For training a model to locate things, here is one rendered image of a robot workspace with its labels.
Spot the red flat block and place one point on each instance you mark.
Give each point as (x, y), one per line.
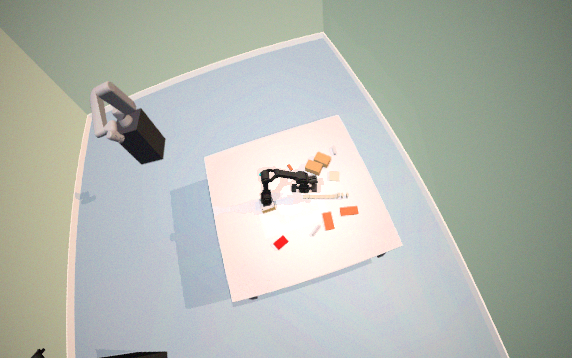
(282, 241)

